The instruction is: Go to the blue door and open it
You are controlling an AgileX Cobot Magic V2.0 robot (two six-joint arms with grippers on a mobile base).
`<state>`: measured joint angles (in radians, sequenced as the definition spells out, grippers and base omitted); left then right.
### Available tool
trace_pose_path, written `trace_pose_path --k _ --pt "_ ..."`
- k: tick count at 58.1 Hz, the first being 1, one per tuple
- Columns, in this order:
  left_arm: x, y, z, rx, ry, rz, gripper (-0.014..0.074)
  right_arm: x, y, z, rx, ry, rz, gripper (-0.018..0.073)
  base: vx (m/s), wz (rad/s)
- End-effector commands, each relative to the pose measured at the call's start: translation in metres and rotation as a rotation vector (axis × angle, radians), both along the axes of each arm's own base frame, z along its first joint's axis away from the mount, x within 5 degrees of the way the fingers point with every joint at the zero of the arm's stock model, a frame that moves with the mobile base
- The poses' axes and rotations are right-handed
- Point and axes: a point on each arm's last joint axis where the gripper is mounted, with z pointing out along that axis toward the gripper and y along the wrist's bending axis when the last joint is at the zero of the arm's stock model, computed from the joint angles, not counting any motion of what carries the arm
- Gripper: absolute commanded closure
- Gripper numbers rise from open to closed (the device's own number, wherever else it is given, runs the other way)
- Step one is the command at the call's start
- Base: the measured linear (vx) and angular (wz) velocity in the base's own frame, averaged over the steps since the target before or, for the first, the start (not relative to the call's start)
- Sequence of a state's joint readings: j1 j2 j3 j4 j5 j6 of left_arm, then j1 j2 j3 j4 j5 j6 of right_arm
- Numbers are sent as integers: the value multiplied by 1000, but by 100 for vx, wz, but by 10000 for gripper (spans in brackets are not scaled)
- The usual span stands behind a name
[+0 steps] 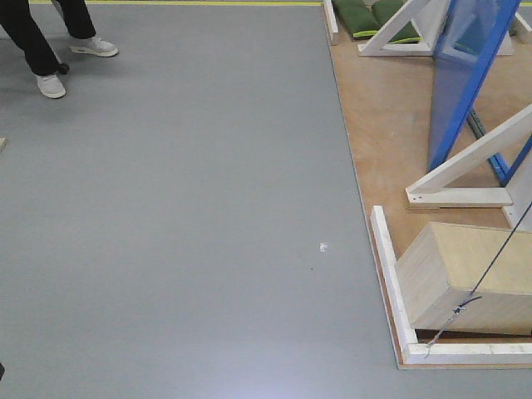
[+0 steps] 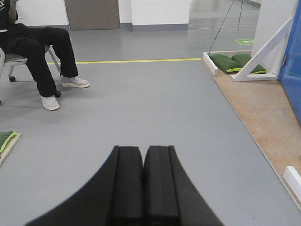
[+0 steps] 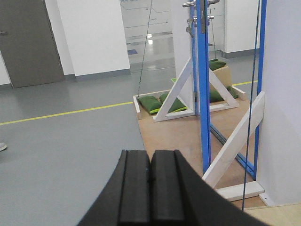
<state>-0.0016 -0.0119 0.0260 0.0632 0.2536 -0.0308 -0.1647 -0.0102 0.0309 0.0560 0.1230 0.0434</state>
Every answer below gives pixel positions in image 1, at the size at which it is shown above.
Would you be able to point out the blue door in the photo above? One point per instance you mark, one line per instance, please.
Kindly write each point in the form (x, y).
(455, 88)

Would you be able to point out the plywood base platform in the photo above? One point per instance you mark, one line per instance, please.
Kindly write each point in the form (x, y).
(386, 106)

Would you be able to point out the near white triangular brace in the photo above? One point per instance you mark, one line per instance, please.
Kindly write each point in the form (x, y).
(431, 190)

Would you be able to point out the white triangular brace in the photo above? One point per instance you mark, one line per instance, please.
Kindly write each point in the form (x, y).
(431, 190)
(395, 37)

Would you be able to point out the light wooden box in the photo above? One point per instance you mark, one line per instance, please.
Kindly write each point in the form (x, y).
(446, 262)

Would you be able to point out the left green sandbag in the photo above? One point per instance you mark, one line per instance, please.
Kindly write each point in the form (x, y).
(356, 18)

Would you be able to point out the far white corner border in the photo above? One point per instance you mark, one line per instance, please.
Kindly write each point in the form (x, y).
(330, 16)

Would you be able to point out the white corner border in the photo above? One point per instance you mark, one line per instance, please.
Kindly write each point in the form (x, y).
(409, 352)
(330, 16)

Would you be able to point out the near white corner border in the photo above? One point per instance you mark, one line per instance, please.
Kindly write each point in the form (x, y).
(409, 352)

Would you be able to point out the white shoe far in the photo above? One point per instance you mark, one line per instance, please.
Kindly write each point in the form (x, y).
(95, 46)

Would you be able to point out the white shoe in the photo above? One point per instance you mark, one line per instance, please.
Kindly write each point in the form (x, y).
(95, 46)
(51, 86)

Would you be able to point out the white shoe near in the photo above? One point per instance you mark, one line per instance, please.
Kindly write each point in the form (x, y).
(51, 86)

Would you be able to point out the far white triangular brace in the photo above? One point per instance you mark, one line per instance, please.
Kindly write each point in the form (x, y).
(395, 37)

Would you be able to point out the person black trouser legs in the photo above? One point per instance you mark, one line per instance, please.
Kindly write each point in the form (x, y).
(18, 23)

